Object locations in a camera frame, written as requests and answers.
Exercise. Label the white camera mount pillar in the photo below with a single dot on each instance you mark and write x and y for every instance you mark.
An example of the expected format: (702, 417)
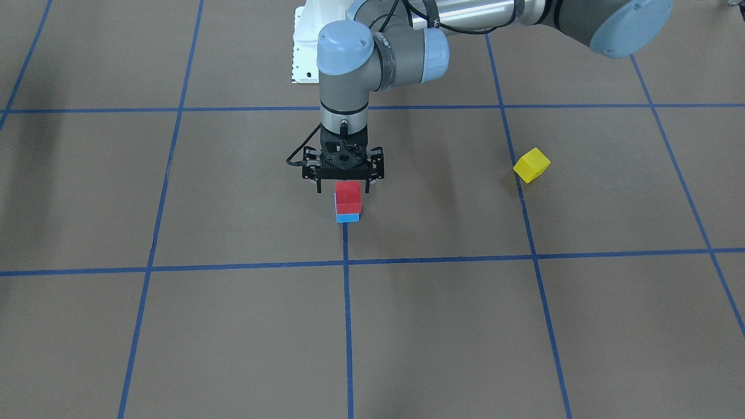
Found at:
(309, 20)

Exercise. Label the yellow wooden block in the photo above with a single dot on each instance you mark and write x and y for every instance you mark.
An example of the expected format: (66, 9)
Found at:
(531, 165)

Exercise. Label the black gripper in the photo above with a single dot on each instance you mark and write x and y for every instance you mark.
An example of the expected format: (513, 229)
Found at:
(377, 163)

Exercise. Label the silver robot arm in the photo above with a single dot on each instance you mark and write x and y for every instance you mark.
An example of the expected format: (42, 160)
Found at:
(379, 45)

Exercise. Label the blue wooden block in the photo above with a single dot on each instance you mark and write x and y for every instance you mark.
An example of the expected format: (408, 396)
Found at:
(347, 217)

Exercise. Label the red wooden block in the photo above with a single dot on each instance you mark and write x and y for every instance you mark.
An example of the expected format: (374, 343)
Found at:
(348, 199)

